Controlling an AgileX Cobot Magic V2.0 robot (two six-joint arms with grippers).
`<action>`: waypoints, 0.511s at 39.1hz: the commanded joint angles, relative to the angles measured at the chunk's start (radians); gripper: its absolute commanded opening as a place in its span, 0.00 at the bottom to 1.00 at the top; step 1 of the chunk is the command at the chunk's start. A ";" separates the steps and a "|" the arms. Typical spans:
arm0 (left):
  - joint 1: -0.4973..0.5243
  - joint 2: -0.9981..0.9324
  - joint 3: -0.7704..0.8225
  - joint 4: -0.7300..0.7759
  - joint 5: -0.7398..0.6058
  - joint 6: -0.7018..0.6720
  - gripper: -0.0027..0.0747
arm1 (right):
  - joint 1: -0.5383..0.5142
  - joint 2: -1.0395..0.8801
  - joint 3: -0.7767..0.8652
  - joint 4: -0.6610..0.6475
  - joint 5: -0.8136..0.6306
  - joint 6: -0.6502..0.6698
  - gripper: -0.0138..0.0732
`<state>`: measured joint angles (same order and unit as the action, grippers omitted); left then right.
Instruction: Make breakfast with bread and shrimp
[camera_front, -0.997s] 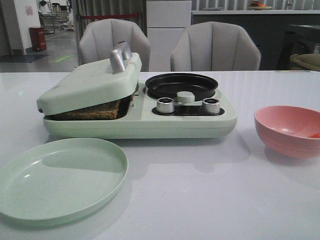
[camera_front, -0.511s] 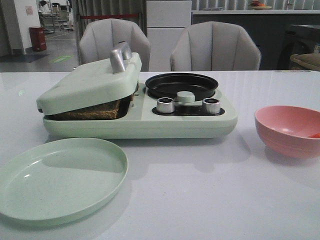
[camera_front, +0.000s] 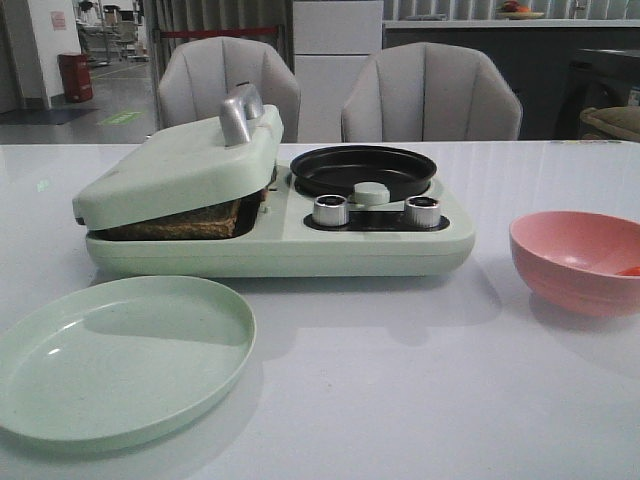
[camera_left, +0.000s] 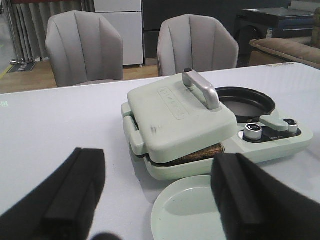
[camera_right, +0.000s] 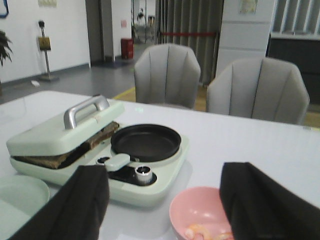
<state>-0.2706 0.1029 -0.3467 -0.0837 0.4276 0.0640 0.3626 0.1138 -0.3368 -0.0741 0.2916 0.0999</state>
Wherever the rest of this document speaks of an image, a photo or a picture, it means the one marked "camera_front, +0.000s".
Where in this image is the mint green breakfast maker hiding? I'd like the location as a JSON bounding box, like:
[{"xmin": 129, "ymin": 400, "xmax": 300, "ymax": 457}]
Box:
[{"xmin": 73, "ymin": 83, "xmax": 475, "ymax": 277}]

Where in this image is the bread slice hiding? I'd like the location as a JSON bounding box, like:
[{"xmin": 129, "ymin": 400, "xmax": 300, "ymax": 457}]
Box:
[
  {"xmin": 237, "ymin": 168, "xmax": 277, "ymax": 225},
  {"xmin": 94, "ymin": 200, "xmax": 241, "ymax": 241}
]

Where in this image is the pink plastic bowl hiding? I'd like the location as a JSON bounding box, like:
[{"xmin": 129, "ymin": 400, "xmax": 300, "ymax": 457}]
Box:
[{"xmin": 509, "ymin": 211, "xmax": 639, "ymax": 317}]

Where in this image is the orange shrimp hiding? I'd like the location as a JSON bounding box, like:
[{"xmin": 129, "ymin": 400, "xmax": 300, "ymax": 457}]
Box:
[{"xmin": 617, "ymin": 266, "xmax": 640, "ymax": 276}]

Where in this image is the left silver control knob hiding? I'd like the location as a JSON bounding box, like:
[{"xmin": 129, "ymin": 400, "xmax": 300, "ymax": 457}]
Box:
[{"xmin": 312, "ymin": 194, "xmax": 349, "ymax": 227}]

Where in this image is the silver control knob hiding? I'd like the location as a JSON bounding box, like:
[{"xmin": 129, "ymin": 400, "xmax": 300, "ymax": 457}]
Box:
[
  {"xmin": 403, "ymin": 196, "xmax": 441, "ymax": 229},
  {"xmin": 312, "ymin": 194, "xmax": 349, "ymax": 227}
]

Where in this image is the black round frying pan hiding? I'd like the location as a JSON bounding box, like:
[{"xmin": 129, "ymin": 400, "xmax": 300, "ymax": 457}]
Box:
[{"xmin": 290, "ymin": 145, "xmax": 437, "ymax": 202}]

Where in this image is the right silver control knob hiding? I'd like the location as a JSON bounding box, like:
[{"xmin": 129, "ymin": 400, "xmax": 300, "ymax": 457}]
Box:
[{"xmin": 403, "ymin": 196, "xmax": 441, "ymax": 229}]

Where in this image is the right grey upholstered chair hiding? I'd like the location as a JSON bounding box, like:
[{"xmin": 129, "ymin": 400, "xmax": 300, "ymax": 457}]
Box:
[{"xmin": 341, "ymin": 42, "xmax": 523, "ymax": 143}]

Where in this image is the grey upholstered chair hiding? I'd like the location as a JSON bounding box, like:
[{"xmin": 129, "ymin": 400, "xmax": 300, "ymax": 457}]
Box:
[
  {"xmin": 341, "ymin": 42, "xmax": 523, "ymax": 143},
  {"xmin": 158, "ymin": 37, "xmax": 301, "ymax": 143}
]

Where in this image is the white cabinet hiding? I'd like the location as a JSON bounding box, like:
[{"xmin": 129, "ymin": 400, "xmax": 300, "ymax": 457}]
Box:
[{"xmin": 293, "ymin": 1, "xmax": 384, "ymax": 143}]

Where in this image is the left grey upholstered chair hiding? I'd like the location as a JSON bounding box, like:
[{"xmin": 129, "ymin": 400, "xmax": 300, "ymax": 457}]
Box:
[{"xmin": 158, "ymin": 37, "xmax": 301, "ymax": 143}]

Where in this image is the red barrier belt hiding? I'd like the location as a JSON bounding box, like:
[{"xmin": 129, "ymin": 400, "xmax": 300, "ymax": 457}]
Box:
[{"xmin": 159, "ymin": 26, "xmax": 279, "ymax": 39}]

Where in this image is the mint green plate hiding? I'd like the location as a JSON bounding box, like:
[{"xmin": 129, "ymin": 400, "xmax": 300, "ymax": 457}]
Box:
[{"xmin": 1, "ymin": 276, "xmax": 256, "ymax": 452}]

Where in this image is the dark grey counter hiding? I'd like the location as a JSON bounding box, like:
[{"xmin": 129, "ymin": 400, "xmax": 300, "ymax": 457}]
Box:
[{"xmin": 383, "ymin": 19, "xmax": 639, "ymax": 140}]

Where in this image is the red trash bin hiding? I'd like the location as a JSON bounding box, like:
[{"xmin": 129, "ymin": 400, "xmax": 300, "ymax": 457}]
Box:
[{"xmin": 57, "ymin": 53, "xmax": 93, "ymax": 103}]

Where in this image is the fruit plate on counter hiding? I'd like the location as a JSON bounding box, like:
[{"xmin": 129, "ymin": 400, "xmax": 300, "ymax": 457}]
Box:
[{"xmin": 495, "ymin": 0, "xmax": 545, "ymax": 20}]

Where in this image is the beige sofa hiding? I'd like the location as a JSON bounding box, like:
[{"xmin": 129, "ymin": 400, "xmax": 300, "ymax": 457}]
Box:
[{"xmin": 580, "ymin": 106, "xmax": 639, "ymax": 142}]

